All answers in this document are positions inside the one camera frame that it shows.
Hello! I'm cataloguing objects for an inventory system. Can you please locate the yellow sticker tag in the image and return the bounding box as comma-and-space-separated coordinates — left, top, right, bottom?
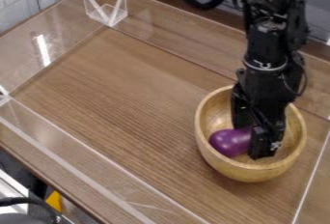
45, 191, 62, 212

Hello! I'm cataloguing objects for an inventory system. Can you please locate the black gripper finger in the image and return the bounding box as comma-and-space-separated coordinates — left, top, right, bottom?
231, 91, 253, 129
247, 126, 284, 160

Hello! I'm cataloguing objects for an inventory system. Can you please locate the purple toy eggplant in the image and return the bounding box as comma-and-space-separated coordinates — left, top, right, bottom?
208, 127, 251, 157

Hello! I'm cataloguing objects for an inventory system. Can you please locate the clear acrylic corner bracket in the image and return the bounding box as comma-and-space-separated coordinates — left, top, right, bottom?
82, 0, 128, 27

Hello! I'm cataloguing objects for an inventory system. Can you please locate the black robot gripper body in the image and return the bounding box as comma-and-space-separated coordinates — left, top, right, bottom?
231, 63, 307, 132

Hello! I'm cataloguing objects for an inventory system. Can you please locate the black cable loop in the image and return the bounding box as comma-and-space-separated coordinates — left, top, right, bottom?
0, 196, 55, 224

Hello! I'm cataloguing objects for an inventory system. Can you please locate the clear acrylic tray wall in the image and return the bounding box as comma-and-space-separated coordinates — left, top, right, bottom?
0, 93, 209, 224

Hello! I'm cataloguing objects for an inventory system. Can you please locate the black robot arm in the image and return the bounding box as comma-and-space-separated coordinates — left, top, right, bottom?
184, 0, 309, 160

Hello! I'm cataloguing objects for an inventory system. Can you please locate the light wooden bowl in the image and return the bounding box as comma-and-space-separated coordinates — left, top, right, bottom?
194, 85, 307, 182

